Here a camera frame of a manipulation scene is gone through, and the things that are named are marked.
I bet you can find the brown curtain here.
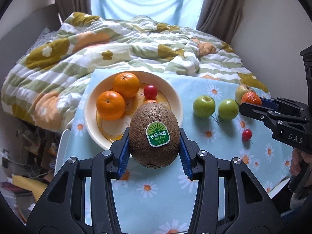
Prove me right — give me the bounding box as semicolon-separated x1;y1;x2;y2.
196;0;288;41
52;0;92;26

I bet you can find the light blue window cloth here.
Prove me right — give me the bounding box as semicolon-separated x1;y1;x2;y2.
91;0;207;31

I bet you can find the blue daisy print tablecloth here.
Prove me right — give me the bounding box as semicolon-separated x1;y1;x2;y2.
66;69;296;234

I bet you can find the large orange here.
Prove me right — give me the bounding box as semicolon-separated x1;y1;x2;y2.
113;73;140;99
96;91;126;120

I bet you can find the grey headboard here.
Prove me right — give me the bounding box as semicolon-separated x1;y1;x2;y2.
0;4;60;61

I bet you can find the green apple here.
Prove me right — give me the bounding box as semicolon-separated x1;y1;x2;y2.
193;96;216;117
218;99;238;121

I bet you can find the yellow box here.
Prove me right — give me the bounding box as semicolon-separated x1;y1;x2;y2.
12;174;47;200

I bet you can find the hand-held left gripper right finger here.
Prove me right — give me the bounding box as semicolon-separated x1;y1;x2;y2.
179;128;284;234

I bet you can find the yellow apple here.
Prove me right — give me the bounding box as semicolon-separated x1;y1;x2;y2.
235;84;256;105

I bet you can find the brown kiwi with green sticker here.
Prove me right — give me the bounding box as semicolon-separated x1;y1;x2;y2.
128;103;179;169

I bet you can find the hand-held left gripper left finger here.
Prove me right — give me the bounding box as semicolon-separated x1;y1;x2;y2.
26;127;131;234

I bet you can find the white folding table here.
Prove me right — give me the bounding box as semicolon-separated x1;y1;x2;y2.
54;129;293;234

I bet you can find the green flower print blanket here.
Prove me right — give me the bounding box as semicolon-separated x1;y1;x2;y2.
1;12;270;129

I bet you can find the person's right hand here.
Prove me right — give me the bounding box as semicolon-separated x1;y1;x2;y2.
290;148;305;176

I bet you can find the grey patterned bed sheet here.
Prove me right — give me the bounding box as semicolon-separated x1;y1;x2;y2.
23;27;62;56

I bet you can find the cream plate with duck print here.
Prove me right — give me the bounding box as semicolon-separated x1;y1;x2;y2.
84;72;184;150

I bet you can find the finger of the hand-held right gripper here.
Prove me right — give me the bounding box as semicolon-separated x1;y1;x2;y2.
239;102;307;127
258;97;308;117

